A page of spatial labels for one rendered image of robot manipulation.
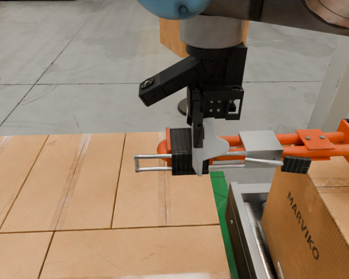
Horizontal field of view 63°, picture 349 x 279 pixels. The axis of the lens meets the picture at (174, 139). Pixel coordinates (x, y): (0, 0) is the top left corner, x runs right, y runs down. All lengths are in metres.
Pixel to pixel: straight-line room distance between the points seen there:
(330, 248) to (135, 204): 0.71
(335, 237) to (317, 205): 0.08
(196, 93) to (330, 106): 1.49
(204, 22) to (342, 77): 1.47
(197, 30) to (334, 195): 0.48
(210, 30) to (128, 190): 0.91
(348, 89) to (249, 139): 1.35
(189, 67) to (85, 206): 0.86
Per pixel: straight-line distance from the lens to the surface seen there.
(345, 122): 0.65
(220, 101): 0.45
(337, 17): 0.21
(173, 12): 0.25
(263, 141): 0.55
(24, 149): 1.56
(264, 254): 1.05
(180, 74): 0.43
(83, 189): 1.25
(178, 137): 0.52
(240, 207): 1.06
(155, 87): 0.44
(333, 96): 1.85
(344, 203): 0.70
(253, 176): 2.09
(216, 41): 0.39
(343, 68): 1.79
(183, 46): 2.20
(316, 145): 0.58
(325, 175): 0.75
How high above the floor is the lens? 1.41
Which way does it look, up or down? 37 degrees down
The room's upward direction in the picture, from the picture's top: straight up
